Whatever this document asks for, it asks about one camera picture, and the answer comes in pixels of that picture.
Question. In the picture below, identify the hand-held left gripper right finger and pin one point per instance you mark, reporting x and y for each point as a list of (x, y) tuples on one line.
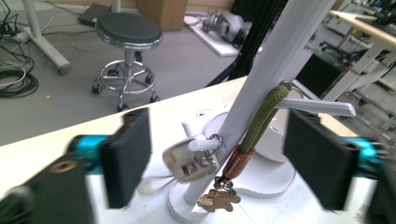
[(320, 165)]

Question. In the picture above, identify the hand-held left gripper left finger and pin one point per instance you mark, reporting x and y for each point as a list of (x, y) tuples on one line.
[(124, 161)]

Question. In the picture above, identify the white key stand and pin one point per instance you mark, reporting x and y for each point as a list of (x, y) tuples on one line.
[(280, 46)]

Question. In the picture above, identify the black panel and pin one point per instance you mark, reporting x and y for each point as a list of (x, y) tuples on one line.
[(317, 74)]

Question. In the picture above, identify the black round stool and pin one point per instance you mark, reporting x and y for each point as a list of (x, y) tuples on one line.
[(129, 31)]

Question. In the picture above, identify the black tripod stand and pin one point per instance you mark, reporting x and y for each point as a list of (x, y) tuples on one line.
[(258, 34)]

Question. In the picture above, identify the white desk leg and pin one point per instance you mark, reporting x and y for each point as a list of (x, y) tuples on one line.
[(40, 40)]

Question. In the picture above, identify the white flat board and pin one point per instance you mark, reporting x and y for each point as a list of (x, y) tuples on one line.
[(218, 46)]

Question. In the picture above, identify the flat black device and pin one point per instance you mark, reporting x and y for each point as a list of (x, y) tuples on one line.
[(93, 14)]

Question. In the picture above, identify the brown cardboard box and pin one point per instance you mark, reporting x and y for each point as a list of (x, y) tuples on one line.
[(162, 14)]

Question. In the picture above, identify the grey device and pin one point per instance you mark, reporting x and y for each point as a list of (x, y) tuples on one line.
[(227, 25)]

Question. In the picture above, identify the wooden desk with white frame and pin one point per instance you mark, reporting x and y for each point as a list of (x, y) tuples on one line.
[(367, 31)]

